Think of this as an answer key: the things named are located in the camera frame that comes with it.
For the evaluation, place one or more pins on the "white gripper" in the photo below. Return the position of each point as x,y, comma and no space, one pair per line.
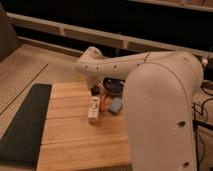
93,80

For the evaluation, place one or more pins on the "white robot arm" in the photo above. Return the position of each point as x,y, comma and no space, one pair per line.
157,104

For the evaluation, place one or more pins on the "dark blue bowl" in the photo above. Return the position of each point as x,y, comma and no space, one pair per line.
113,87

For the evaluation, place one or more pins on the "orange marker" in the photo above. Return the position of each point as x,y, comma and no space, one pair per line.
102,103

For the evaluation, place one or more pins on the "white bottle with label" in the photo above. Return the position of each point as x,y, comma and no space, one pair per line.
94,107

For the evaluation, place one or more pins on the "wooden board table top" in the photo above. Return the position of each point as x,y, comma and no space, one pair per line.
71,143

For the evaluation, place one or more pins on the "black floor mat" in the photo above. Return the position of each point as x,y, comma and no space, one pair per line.
20,144

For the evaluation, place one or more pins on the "white power plug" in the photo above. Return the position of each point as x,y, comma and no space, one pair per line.
204,61

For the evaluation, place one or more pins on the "white shelf rail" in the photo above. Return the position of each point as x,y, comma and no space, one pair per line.
98,37

